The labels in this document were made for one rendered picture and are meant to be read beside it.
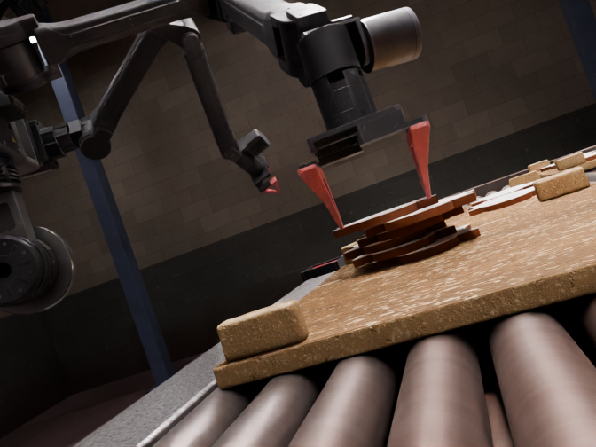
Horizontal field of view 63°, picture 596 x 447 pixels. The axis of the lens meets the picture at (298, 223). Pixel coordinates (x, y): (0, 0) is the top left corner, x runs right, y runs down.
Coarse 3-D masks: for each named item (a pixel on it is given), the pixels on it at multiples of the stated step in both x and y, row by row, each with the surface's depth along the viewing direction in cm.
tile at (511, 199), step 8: (512, 192) 84; (520, 192) 77; (528, 192) 73; (488, 200) 85; (496, 200) 79; (504, 200) 73; (512, 200) 73; (520, 200) 73; (472, 208) 83; (480, 208) 77; (488, 208) 75; (496, 208) 74
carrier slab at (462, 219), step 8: (592, 184) 62; (528, 200) 71; (536, 200) 67; (464, 208) 101; (504, 208) 71; (512, 208) 67; (456, 216) 88; (464, 216) 82; (472, 216) 77; (480, 216) 72; (488, 216) 68; (448, 224) 78; (456, 224) 73; (464, 224) 69
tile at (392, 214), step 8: (416, 200) 54; (424, 200) 53; (432, 200) 53; (392, 208) 58; (400, 208) 50; (408, 208) 51; (416, 208) 52; (368, 216) 62; (376, 216) 50; (384, 216) 50; (392, 216) 50; (400, 216) 50; (352, 224) 53; (360, 224) 52; (368, 224) 51; (376, 224) 50; (336, 232) 54; (344, 232) 54; (352, 232) 54
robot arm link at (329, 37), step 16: (304, 32) 53; (320, 32) 50; (336, 32) 50; (352, 32) 53; (304, 48) 51; (320, 48) 50; (336, 48) 50; (352, 48) 51; (368, 48) 52; (304, 64) 52; (320, 64) 50; (336, 64) 50; (352, 64) 51; (336, 80) 51
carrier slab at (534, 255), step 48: (576, 192) 59; (480, 240) 48; (528, 240) 39; (576, 240) 33; (336, 288) 51; (384, 288) 41; (432, 288) 34; (480, 288) 29; (528, 288) 27; (576, 288) 26; (336, 336) 30; (384, 336) 30; (240, 384) 33
